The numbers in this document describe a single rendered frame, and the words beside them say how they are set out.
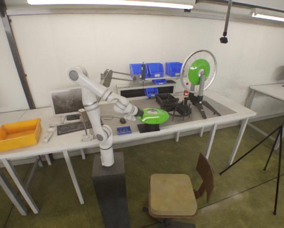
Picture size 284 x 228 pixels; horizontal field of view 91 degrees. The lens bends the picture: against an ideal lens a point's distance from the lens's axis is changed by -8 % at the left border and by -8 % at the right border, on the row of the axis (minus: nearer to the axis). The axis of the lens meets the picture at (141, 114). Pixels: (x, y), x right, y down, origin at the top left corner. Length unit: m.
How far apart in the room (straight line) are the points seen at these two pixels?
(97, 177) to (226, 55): 2.62
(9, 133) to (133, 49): 1.69
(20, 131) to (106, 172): 1.04
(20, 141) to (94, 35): 1.39
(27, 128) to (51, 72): 0.76
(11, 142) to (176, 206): 1.42
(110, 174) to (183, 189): 0.62
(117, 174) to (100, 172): 0.13
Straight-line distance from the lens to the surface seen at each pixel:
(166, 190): 1.39
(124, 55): 2.16
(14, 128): 1.89
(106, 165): 1.23
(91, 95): 0.99
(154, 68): 2.28
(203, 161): 1.35
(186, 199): 1.37
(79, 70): 0.94
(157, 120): 1.35
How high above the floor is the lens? 1.74
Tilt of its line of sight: 27 degrees down
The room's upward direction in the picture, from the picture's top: straight up
